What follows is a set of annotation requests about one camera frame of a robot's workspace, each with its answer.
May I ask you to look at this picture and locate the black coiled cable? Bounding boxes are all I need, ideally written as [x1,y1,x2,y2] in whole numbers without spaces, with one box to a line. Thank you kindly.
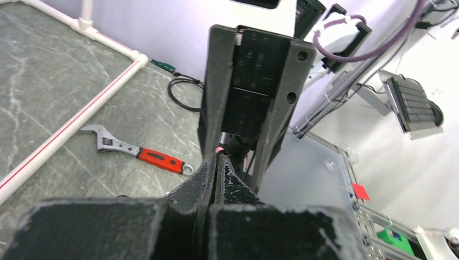
[167,73,206,113]

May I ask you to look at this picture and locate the green handled screwdriver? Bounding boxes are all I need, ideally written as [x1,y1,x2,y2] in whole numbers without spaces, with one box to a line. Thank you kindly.
[150,59,176,75]

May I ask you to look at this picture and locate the red handled adjustable wrench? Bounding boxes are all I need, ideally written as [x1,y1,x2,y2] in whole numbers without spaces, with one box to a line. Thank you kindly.
[79,124,195,177]

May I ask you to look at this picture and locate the black keyboard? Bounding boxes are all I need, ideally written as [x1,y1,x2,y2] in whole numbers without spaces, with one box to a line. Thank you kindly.
[385,75,444,133]

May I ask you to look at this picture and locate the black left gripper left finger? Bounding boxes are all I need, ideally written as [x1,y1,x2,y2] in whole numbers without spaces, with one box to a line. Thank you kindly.
[3,153,217,259]

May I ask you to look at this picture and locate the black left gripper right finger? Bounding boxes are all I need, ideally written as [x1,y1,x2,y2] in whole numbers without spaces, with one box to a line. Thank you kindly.
[208,154,366,259]

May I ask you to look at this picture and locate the white PVC pipe frame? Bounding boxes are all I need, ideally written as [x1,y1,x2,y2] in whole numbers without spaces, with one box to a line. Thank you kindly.
[1,2,130,211]

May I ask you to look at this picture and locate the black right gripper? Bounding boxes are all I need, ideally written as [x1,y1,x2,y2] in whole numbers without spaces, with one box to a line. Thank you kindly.
[198,24,316,192]

